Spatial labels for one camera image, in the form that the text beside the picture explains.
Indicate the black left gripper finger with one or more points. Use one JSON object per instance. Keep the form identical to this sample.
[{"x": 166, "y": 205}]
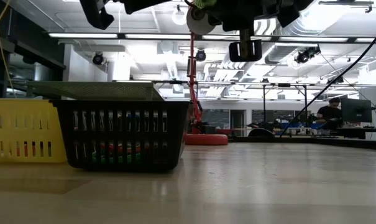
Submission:
[{"x": 141, "y": 4}]

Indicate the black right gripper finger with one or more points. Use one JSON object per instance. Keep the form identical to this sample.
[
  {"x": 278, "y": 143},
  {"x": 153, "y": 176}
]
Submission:
[{"x": 214, "y": 15}]

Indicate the green coil wristband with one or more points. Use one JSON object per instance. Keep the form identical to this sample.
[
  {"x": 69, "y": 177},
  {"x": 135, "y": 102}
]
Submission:
[{"x": 204, "y": 3}]

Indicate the black plastic basket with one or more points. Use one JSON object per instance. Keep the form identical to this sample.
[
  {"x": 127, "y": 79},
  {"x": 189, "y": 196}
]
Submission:
[{"x": 122, "y": 105}]

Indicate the yellow plastic basket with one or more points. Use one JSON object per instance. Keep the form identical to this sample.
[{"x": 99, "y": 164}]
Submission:
[{"x": 20, "y": 124}]

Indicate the red desk lamp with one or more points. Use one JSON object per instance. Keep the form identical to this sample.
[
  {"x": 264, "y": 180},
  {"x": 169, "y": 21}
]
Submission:
[{"x": 206, "y": 139}]

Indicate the ceiling light strip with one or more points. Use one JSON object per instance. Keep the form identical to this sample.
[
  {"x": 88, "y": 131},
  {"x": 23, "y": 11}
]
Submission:
[{"x": 156, "y": 36}]

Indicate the black ceiling spotlight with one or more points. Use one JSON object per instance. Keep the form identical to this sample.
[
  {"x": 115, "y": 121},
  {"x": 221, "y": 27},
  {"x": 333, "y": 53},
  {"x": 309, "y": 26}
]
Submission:
[
  {"x": 305, "y": 56},
  {"x": 335, "y": 80}
]

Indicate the green perforated metal shelf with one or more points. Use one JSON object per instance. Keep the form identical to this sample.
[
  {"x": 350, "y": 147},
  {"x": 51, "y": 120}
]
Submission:
[{"x": 94, "y": 90}]

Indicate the person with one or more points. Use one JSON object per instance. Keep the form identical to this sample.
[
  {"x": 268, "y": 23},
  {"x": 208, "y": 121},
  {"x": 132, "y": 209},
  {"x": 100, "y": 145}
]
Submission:
[{"x": 329, "y": 113}]

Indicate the black computer monitor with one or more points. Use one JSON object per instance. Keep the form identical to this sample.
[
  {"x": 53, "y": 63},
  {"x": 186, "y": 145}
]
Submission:
[{"x": 355, "y": 110}]

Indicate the black dome camera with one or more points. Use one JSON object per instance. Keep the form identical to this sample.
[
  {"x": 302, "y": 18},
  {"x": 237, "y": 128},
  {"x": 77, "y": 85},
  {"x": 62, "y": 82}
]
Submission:
[
  {"x": 200, "y": 55},
  {"x": 98, "y": 59}
]

